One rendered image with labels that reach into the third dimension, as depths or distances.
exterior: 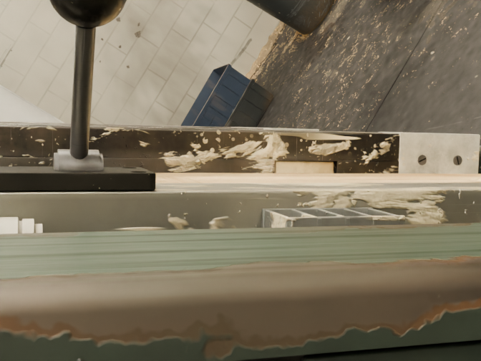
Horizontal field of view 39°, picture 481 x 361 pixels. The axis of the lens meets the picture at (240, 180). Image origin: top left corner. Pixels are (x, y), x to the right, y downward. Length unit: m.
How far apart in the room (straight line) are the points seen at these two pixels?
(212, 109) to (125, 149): 4.18
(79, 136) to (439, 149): 0.65
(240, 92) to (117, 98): 1.29
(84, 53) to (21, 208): 0.09
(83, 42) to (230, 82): 4.68
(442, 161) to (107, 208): 0.65
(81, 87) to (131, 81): 5.55
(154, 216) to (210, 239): 0.21
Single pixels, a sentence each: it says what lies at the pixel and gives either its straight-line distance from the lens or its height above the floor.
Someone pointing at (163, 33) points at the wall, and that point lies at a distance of 5.97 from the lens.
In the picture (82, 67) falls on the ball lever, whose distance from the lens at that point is 0.35.
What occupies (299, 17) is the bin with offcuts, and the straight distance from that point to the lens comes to 5.19.
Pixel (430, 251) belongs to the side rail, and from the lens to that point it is 0.16.
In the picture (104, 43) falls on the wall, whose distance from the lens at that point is 5.89.
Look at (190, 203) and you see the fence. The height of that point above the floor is 1.34.
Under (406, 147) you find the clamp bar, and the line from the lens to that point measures 0.92.
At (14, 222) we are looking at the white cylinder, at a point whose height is 1.42.
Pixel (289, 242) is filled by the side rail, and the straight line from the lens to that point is 0.16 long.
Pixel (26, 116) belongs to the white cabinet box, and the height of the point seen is 1.43.
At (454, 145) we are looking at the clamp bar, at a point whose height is 0.95.
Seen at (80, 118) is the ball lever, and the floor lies 1.41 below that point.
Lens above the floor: 1.44
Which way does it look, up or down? 18 degrees down
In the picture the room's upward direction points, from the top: 58 degrees counter-clockwise
